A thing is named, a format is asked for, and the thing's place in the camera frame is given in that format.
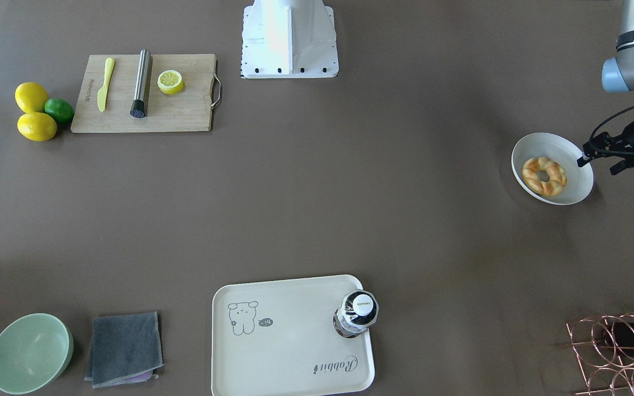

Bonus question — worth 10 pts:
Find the white plate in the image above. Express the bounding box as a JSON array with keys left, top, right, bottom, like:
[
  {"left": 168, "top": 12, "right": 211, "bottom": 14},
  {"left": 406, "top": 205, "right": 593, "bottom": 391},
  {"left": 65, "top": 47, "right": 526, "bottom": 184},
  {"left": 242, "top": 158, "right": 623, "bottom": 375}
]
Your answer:
[{"left": 511, "top": 133, "right": 594, "bottom": 205}]

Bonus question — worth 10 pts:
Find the tea bottle on tray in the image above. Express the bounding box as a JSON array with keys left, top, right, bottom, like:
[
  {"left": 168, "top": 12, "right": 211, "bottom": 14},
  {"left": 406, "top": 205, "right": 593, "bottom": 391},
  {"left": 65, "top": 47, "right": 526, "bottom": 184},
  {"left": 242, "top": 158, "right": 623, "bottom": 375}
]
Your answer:
[{"left": 332, "top": 290, "right": 379, "bottom": 338}]

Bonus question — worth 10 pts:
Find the cream rabbit tray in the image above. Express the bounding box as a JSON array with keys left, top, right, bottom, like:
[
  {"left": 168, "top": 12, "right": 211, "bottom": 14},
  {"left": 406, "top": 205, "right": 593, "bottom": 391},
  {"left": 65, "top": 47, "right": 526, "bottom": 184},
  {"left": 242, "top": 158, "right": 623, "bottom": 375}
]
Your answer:
[{"left": 211, "top": 274, "right": 375, "bottom": 395}]

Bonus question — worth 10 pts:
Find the lemon half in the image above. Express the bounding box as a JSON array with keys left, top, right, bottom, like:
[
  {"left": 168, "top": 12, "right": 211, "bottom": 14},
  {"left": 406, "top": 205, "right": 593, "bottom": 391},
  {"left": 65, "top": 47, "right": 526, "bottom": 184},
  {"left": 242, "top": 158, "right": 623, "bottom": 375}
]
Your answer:
[{"left": 157, "top": 70, "right": 184, "bottom": 95}]

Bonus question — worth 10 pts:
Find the wooden cutting board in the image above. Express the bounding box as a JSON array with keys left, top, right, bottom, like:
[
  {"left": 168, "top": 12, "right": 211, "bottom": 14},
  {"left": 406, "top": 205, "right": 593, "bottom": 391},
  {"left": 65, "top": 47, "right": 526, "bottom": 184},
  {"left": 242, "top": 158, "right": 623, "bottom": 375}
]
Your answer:
[{"left": 70, "top": 53, "right": 217, "bottom": 134}]

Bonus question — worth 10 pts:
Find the steel muddler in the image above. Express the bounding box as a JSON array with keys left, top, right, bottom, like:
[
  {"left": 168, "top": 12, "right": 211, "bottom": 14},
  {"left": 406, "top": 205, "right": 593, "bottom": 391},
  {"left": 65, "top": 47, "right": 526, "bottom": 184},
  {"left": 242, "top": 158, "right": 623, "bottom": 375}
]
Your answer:
[{"left": 130, "top": 48, "right": 152, "bottom": 119}]

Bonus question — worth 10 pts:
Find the yellow plastic knife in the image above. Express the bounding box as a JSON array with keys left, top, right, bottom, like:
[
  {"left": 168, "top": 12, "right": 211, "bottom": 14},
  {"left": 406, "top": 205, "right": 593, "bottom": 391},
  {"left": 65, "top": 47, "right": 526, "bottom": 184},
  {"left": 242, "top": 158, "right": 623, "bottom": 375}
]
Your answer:
[{"left": 96, "top": 57, "right": 116, "bottom": 112}]

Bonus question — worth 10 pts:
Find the grey folded cloth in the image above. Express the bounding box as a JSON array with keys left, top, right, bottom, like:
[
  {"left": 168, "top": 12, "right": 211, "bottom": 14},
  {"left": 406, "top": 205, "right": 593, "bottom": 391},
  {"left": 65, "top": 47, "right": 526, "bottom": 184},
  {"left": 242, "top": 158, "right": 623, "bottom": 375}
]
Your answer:
[{"left": 85, "top": 311, "right": 163, "bottom": 388}]

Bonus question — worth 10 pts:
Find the green lime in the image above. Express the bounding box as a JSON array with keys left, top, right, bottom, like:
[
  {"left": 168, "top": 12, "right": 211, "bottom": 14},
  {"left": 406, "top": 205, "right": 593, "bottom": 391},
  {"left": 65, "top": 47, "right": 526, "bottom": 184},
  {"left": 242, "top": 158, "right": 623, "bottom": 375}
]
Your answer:
[{"left": 43, "top": 98, "right": 75, "bottom": 124}]

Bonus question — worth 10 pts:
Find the whole lemon lower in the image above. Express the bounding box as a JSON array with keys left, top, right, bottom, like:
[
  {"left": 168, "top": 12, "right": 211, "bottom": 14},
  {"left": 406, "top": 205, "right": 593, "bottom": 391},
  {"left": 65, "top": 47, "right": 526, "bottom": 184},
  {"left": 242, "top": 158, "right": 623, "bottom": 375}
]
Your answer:
[{"left": 17, "top": 112, "right": 58, "bottom": 142}]

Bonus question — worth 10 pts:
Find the whole lemon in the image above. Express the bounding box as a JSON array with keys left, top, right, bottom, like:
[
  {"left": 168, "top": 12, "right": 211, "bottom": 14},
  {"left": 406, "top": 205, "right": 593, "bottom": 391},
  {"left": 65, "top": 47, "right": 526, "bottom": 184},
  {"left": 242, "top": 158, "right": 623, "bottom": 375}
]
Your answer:
[
  {"left": 14, "top": 82, "right": 50, "bottom": 113},
  {"left": 17, "top": 112, "right": 58, "bottom": 142}
]

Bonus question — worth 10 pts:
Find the whole lemon upper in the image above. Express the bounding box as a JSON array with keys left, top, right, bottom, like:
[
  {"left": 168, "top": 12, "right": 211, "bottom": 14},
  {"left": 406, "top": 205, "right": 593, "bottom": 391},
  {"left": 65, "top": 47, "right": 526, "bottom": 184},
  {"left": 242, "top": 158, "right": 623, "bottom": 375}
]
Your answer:
[{"left": 14, "top": 82, "right": 50, "bottom": 113}]

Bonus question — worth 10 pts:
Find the green bowl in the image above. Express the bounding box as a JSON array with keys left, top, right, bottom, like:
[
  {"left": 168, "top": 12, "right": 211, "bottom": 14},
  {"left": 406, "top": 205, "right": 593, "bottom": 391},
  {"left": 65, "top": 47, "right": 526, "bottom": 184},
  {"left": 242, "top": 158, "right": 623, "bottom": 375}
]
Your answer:
[{"left": 0, "top": 313, "right": 74, "bottom": 394}]

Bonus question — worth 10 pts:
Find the braided ring donut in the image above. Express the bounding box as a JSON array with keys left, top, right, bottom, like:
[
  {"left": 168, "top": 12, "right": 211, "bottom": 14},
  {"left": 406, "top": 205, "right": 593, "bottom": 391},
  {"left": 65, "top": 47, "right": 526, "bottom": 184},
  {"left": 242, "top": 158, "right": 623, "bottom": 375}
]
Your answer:
[{"left": 521, "top": 156, "right": 567, "bottom": 196}]

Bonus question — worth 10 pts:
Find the copper wire bottle rack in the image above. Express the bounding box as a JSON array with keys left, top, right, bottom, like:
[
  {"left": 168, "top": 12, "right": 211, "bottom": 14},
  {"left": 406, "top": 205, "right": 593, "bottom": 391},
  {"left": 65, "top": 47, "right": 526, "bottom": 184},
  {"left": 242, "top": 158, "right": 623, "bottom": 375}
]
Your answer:
[{"left": 566, "top": 312, "right": 634, "bottom": 395}]

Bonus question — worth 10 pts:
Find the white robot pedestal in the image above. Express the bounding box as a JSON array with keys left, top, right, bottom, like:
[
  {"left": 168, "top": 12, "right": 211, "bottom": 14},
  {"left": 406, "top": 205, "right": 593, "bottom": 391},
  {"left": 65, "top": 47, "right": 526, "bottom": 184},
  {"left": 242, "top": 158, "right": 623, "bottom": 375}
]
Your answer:
[{"left": 240, "top": 1, "right": 339, "bottom": 79}]

